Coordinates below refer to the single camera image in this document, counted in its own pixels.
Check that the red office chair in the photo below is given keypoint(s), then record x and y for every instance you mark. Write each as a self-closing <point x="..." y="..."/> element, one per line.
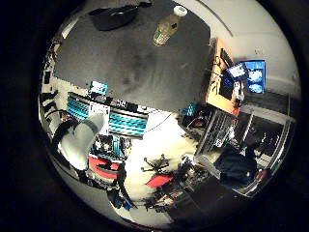
<point x="101" y="166"/>
<point x="159" y="180"/>

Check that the teal storage bin rack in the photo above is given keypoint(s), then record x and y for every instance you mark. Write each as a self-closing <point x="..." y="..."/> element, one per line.
<point x="127" y="125"/>

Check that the clear bottle with green label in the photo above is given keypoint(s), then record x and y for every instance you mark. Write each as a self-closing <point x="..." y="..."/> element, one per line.
<point x="165" y="29"/>

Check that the blue computer monitor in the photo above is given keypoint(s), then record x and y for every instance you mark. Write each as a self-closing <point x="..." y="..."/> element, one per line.
<point x="256" y="77"/>

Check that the wooden desk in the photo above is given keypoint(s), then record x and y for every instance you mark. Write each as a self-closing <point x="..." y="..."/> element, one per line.
<point x="215" y="93"/>

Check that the person in dark clothes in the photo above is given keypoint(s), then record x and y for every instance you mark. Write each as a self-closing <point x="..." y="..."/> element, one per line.
<point x="236" y="167"/>

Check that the open laptop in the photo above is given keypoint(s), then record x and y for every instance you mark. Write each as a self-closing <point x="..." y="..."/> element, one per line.
<point x="236" y="71"/>

